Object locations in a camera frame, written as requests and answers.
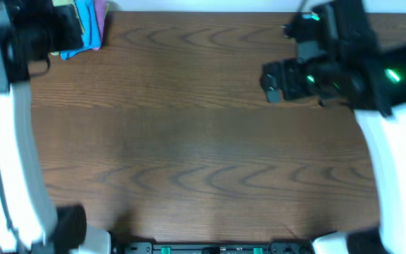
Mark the green microfiber cloth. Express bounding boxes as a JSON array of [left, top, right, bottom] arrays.
[[51, 0, 84, 57]]

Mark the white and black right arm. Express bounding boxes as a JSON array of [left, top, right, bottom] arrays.
[[259, 0, 406, 254]]

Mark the blue folded cloth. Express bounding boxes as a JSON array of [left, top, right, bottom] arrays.
[[60, 0, 100, 60]]

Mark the pink folded cloth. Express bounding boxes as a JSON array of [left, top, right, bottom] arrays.
[[93, 0, 109, 50]]

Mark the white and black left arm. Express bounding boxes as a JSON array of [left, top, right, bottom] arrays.
[[0, 1, 112, 253]]

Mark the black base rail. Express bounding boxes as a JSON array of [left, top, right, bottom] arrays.
[[109, 241, 314, 254]]

